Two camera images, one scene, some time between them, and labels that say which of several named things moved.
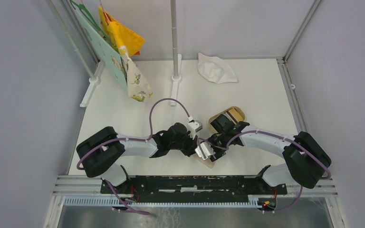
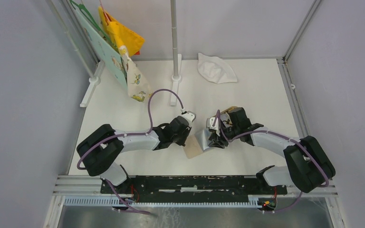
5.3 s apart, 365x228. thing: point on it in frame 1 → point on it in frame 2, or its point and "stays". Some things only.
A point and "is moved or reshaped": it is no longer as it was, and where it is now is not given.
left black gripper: x=193 y=143 → x=187 y=132
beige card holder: x=208 y=162 is moved or reshaped
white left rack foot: x=94 y=80 stays
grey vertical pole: x=174 y=23 stays
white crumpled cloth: x=215 y=69 stays
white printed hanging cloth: x=138 y=87 stays
